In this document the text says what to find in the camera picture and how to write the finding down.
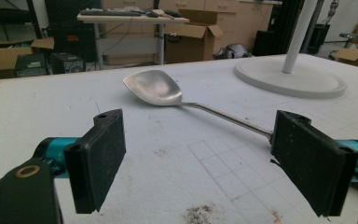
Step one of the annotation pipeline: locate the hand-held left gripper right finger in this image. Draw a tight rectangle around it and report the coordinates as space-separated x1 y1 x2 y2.
269 109 358 217

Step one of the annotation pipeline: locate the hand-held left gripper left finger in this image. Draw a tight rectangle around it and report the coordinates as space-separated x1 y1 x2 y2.
34 108 127 215

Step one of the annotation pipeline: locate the metal spoon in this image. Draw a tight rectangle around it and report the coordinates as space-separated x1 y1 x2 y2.
122 69 274 141

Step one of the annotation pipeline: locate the white round lamp stand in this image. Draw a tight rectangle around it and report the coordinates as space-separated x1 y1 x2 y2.
233 0 349 100

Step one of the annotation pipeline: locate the black computer case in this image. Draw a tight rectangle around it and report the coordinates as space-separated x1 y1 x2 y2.
49 51 86 75

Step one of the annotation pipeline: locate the black speaker box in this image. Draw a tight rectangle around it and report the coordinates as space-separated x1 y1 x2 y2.
14 53 48 78

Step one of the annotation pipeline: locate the small cardboard box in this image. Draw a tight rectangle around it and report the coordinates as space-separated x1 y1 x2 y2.
334 47 358 71

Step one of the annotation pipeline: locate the white desk with metal legs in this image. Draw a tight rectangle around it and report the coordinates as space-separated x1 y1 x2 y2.
76 12 190 68

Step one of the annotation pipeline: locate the black keyboard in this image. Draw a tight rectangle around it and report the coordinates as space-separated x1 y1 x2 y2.
79 8 143 18

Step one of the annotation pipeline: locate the open cardboard box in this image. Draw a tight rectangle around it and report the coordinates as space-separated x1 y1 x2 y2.
163 8 224 64

